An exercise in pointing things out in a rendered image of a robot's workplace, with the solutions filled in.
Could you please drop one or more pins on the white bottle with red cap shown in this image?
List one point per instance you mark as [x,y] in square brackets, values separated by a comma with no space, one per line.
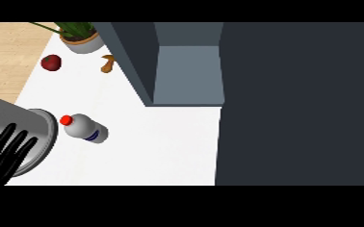
[87,129]

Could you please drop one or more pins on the dark grey cabinet door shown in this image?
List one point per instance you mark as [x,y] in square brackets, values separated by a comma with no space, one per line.
[292,104]

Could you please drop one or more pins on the brown mushroom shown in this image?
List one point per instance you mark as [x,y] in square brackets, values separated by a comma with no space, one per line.
[109,64]

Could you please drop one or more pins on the grey open cabinet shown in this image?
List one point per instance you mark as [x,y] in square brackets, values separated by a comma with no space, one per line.
[186,73]

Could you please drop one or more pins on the red apple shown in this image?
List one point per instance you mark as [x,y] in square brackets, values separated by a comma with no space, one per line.
[51,63]

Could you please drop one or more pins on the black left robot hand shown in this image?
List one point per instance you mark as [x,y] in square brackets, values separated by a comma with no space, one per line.
[11,154]

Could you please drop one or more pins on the potted green plant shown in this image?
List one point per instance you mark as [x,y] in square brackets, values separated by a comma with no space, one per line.
[81,37]

